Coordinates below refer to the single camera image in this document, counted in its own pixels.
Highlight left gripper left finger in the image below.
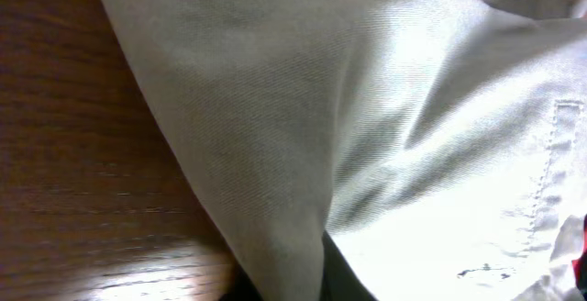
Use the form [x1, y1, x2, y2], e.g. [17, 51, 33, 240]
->
[219, 266, 262, 301]

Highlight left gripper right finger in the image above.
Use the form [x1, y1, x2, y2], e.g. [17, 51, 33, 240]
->
[320, 232, 375, 301]

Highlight khaki beige shorts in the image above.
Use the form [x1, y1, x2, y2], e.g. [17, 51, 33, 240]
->
[102, 0, 586, 300]

